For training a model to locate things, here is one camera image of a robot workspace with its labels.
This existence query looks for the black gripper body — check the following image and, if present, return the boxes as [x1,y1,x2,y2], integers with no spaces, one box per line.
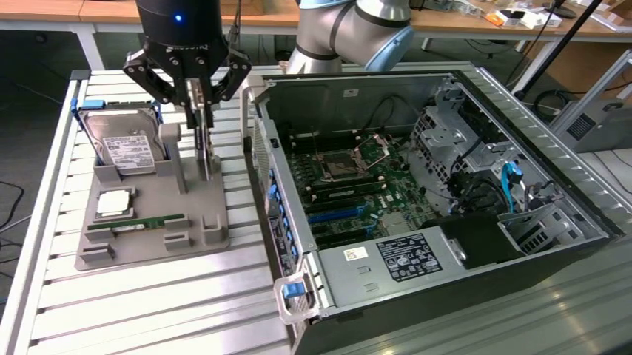
[134,0,232,81]

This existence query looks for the graphics card with metal bracket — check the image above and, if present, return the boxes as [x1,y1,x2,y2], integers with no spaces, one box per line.
[186,79,221,182]

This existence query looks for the hard disk in blue carrier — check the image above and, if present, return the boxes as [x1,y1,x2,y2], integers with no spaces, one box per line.
[77,98,172,177]

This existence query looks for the CPU socket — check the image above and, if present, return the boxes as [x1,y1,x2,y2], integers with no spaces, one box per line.
[316,150,367,183]

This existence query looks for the metal socket cover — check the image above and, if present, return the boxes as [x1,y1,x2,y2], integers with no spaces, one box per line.
[349,133,396,174]

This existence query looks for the silver CPU chip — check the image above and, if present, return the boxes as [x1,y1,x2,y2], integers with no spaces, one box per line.
[94,191,130,217]

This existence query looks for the green RAM stick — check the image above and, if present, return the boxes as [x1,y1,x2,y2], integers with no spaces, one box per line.
[86,214,186,234]

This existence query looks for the black RAM stick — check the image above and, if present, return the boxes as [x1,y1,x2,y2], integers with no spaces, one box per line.
[308,182,384,203]

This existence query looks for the blue expansion slot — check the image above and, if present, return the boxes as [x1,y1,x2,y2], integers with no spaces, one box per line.
[307,208,364,226]

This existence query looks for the green motherboard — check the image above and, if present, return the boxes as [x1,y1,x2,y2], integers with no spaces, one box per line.
[283,129,446,251]

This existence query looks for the metal disk bay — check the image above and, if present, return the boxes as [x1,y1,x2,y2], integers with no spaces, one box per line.
[407,105,496,167]
[495,201,601,256]

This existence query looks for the grey parts rack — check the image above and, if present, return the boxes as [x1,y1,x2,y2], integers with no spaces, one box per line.
[73,121,232,272]

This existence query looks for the silver chipset heatsink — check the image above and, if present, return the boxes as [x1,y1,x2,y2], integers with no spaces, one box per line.
[380,213,414,237]

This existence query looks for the white box black top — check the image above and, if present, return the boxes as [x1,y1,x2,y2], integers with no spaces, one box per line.
[492,9,527,27]

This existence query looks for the grey power supply unit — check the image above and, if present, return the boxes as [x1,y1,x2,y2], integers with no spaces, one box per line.
[315,226,467,310]

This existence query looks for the white flat box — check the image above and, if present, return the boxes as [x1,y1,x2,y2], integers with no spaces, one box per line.
[521,13,562,30]

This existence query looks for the black plastic shroud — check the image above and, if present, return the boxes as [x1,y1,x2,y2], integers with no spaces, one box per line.
[422,212,527,270]

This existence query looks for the black round device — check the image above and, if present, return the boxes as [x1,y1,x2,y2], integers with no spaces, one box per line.
[541,0,577,19]

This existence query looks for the black tripod pole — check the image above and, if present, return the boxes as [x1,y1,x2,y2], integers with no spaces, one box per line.
[513,0,607,98]

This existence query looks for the grey computer tower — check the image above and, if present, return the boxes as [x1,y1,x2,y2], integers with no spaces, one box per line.
[550,50,632,155]

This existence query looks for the open black PC case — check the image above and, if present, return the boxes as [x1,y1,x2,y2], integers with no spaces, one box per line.
[239,65,625,355]

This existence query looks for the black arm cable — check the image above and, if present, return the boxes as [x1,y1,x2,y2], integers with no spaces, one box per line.
[227,0,244,51]

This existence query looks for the grey handle with blue latch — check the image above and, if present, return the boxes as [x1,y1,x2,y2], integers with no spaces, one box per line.
[272,273,317,325]

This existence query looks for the blue wire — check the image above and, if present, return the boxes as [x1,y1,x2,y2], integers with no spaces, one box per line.
[498,159,523,216]

